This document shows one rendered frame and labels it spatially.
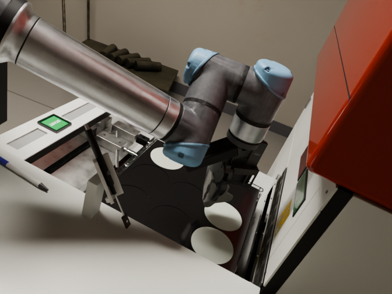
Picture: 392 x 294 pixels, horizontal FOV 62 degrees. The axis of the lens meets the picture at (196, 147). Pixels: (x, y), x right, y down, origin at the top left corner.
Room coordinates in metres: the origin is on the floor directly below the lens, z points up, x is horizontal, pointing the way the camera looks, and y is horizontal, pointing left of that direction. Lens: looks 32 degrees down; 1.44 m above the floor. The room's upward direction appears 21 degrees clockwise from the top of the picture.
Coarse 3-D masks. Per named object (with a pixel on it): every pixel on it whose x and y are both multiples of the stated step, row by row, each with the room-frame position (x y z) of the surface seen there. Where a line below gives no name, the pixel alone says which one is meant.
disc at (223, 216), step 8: (208, 208) 0.62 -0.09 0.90; (216, 208) 0.64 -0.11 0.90; (224, 208) 0.65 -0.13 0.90; (232, 208) 0.66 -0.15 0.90; (208, 216) 0.60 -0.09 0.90; (216, 216) 0.61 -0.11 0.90; (224, 216) 0.62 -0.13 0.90; (232, 216) 0.63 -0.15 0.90; (240, 216) 0.64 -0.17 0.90; (216, 224) 0.58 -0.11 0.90; (224, 224) 0.59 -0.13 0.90; (232, 224) 0.60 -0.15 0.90; (240, 224) 0.61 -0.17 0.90
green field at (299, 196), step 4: (304, 172) 0.60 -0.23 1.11; (304, 176) 0.58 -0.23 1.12; (300, 180) 0.59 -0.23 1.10; (304, 180) 0.56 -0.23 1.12; (300, 184) 0.57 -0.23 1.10; (304, 184) 0.54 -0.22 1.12; (296, 188) 0.58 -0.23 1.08; (300, 188) 0.55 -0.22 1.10; (296, 192) 0.56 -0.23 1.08; (300, 192) 0.53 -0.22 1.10; (296, 196) 0.54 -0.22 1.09; (300, 196) 0.52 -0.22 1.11; (296, 200) 0.52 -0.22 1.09; (300, 200) 0.50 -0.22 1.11; (296, 204) 0.51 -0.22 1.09; (296, 208) 0.49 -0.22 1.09
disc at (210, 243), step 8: (200, 232) 0.54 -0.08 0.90; (208, 232) 0.55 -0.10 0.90; (216, 232) 0.56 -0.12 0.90; (192, 240) 0.51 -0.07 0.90; (200, 240) 0.51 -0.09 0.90; (208, 240) 0.52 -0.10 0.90; (216, 240) 0.53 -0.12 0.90; (224, 240) 0.54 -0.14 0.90; (200, 248) 0.49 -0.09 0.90; (208, 248) 0.50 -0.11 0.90; (216, 248) 0.51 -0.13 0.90; (224, 248) 0.52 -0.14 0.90; (232, 248) 0.53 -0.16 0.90; (208, 256) 0.48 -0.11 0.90; (216, 256) 0.49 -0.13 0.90; (224, 256) 0.50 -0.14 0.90
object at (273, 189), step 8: (280, 176) 0.83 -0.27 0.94; (272, 184) 0.83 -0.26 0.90; (272, 192) 0.75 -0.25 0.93; (264, 200) 0.80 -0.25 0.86; (272, 200) 0.70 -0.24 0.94; (264, 208) 0.75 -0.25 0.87; (272, 208) 0.67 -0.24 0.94; (264, 216) 0.71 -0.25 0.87; (264, 224) 0.62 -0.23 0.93; (256, 232) 0.65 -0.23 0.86; (264, 232) 0.57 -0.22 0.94; (256, 240) 0.61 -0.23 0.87; (264, 240) 0.54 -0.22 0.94; (256, 248) 0.58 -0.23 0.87; (264, 248) 0.52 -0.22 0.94; (248, 256) 0.57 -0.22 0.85; (256, 256) 0.50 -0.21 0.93; (248, 264) 0.53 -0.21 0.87; (256, 264) 0.47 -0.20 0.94; (248, 272) 0.50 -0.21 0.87; (256, 272) 0.45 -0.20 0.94; (248, 280) 0.48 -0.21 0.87; (256, 280) 0.43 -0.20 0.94
